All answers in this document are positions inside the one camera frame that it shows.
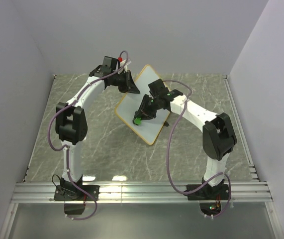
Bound aluminium rail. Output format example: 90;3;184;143
222;75;260;182
10;181;273;204
20;74;57;183

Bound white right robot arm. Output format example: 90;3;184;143
133;90;237;199

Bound green bone-shaped eraser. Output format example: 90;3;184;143
133;117;142;125

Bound aluminium right side rail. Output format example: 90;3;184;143
222;75;260;182

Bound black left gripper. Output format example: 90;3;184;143
112;71;140;95

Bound aluminium front rail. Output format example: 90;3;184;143
10;181;273;204

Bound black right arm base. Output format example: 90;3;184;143
187;179;231;201

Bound aluminium left side rail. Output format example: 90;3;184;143
20;74;57;183

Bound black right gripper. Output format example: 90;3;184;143
133;95;160;121

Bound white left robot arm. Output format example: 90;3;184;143
48;62;140;200

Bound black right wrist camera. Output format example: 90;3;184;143
148;79;170;98

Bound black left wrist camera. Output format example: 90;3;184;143
102;56;118;71

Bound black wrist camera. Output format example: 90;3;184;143
102;56;118;71
148;79;170;98

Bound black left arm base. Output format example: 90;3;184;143
52;174;100;201

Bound yellow framed whiteboard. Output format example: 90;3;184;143
114;65;170;145

